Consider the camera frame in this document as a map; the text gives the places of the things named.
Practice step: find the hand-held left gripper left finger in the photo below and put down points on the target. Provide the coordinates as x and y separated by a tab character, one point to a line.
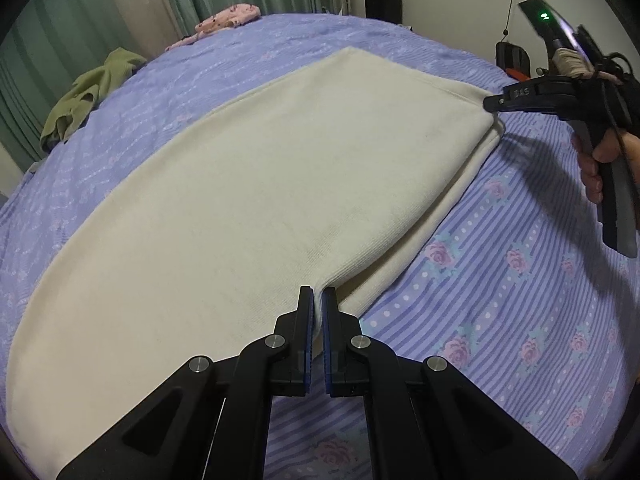
310	312

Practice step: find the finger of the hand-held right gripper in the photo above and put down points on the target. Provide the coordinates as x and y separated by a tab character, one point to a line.
530	97

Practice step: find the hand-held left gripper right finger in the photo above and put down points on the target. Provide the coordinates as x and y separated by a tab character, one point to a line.
327	312

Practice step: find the cream knit pants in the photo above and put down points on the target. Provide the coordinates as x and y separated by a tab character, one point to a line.
250	200

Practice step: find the person's right hand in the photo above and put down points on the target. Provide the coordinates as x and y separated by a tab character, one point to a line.
590	170

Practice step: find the black chair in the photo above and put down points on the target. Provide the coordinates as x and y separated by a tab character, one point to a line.
511	57

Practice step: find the black speaker box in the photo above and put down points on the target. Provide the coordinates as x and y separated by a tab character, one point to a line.
382	6

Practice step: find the purple floral striped duvet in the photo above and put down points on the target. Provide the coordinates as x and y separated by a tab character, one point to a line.
500	285

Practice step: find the pink patterned garment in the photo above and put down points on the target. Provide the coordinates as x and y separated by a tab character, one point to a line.
227	17

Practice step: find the green garment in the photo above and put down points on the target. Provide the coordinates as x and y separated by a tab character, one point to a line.
85	95

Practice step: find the white sheer curtain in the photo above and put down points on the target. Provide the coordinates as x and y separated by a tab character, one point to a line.
140	5

